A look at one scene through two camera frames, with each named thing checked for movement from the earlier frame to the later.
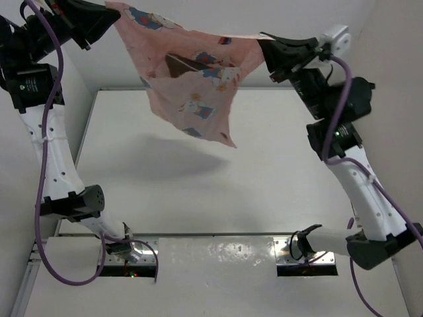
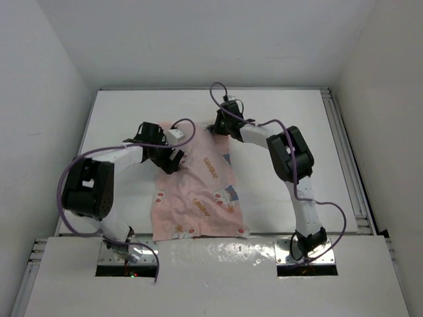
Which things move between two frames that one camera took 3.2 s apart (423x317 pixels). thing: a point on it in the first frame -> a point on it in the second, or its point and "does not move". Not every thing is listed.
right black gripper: (298, 63) -> (217, 126)
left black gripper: (84, 21) -> (167, 164)
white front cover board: (207, 277) does not move
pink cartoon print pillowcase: (199, 102) -> (201, 197)
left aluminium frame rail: (21, 302) does not move
